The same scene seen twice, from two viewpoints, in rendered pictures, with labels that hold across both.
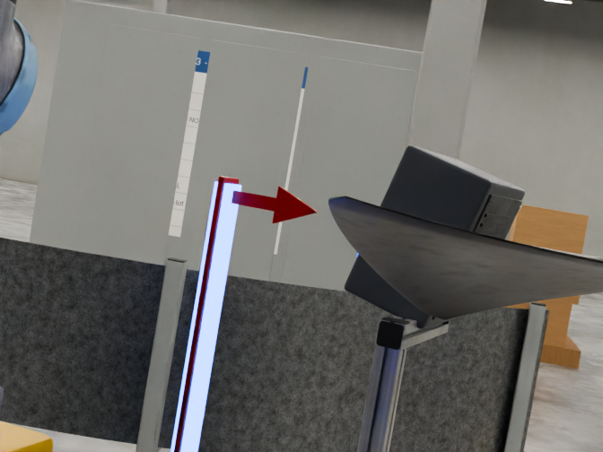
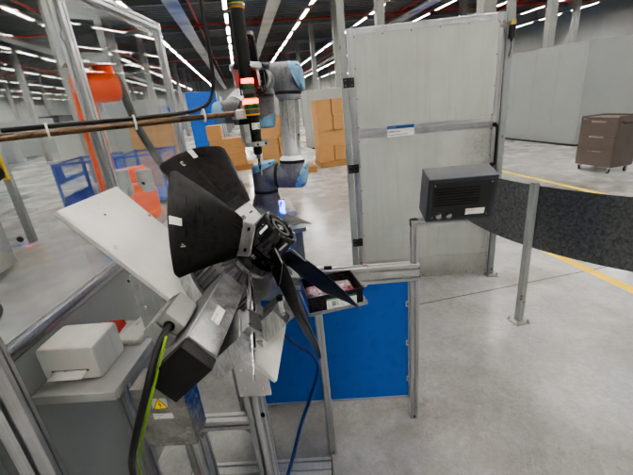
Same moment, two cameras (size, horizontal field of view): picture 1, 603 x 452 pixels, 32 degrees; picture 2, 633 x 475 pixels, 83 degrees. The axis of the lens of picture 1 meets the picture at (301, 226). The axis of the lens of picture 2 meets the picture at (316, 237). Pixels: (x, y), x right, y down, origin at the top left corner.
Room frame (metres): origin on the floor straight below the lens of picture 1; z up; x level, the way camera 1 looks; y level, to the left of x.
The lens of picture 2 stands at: (0.37, -1.32, 1.54)
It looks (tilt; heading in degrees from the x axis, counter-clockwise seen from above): 21 degrees down; 73
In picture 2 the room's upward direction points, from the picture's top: 6 degrees counter-clockwise
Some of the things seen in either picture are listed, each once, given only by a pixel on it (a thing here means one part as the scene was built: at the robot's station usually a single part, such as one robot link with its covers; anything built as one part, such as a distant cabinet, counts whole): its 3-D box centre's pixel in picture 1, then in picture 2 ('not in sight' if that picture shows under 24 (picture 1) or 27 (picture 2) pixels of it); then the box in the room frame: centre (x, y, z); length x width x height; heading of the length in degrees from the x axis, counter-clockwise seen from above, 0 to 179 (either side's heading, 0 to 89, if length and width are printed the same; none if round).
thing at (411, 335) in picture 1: (415, 326); (439, 221); (1.27, -0.16, 1.04); 0.24 x 0.03 x 0.03; 160
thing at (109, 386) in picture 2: not in sight; (110, 355); (-0.01, -0.19, 0.85); 0.36 x 0.24 x 0.03; 70
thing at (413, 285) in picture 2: not in sight; (413, 352); (1.17, -0.12, 0.39); 0.04 x 0.04 x 0.78; 70
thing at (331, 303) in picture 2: not in sight; (331, 290); (0.77, -0.15, 0.85); 0.22 x 0.17 x 0.07; 174
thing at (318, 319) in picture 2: not in sight; (325, 384); (0.71, -0.15, 0.40); 0.03 x 0.03 x 0.80; 85
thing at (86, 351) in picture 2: not in sight; (79, 353); (-0.06, -0.25, 0.92); 0.17 x 0.16 x 0.11; 160
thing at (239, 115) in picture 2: not in sight; (251, 127); (0.54, -0.28, 1.49); 0.09 x 0.07 x 0.10; 15
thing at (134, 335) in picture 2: not in sight; (139, 329); (0.08, -0.12, 0.87); 0.15 x 0.09 x 0.02; 66
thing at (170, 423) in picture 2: not in sight; (170, 405); (0.16, -0.37, 0.73); 0.15 x 0.09 x 0.22; 160
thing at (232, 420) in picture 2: not in sight; (225, 421); (0.30, -0.33, 0.56); 0.19 x 0.04 x 0.04; 160
